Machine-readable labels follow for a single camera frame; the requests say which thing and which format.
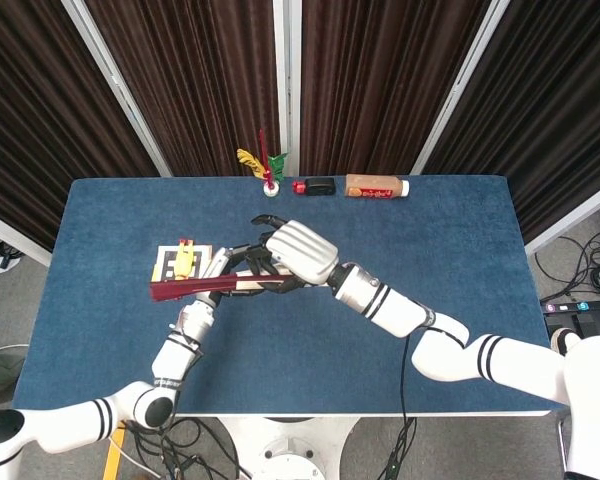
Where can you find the brown bottle with white cap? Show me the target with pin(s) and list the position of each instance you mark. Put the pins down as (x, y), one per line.
(375, 186)

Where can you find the metal tube frame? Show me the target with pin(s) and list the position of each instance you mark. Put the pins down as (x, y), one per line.
(561, 445)

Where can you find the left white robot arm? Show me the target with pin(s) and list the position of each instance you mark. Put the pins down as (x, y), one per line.
(175, 355)

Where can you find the white partition frame post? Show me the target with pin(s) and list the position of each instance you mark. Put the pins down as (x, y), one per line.
(116, 85)
(460, 85)
(287, 75)

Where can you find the white partition base rail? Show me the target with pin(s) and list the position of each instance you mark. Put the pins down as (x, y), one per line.
(575, 217)
(15, 239)

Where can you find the black bottle with red cap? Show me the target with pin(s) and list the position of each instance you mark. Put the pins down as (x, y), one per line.
(320, 186)

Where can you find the yellow floor tape strip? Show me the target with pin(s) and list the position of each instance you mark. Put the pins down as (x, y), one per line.
(112, 460)

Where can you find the yellow toy figure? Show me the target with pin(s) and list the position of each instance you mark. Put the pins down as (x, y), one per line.
(183, 262)

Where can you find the red ribbed paper folding fan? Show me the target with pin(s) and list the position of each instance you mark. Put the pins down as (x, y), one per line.
(190, 289)

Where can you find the dark brown curtain panel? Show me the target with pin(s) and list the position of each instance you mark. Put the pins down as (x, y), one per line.
(380, 85)
(35, 125)
(545, 115)
(195, 85)

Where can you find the blue felt table mat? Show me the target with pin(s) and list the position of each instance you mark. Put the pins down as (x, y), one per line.
(405, 225)

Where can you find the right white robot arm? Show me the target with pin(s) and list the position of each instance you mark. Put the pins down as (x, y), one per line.
(395, 307)

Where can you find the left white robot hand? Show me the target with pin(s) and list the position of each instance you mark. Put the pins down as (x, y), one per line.
(219, 261)

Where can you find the white paper scrap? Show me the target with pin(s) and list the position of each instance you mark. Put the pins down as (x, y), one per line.
(5, 263)

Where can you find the colourful feather shuttlecock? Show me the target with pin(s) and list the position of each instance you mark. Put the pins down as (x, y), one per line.
(271, 175)

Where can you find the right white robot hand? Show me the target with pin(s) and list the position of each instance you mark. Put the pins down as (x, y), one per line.
(305, 250)

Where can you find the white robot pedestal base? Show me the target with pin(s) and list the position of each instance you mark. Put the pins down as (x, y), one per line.
(290, 445)

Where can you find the square fiducial marker board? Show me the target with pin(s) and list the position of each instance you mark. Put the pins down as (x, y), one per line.
(162, 260)

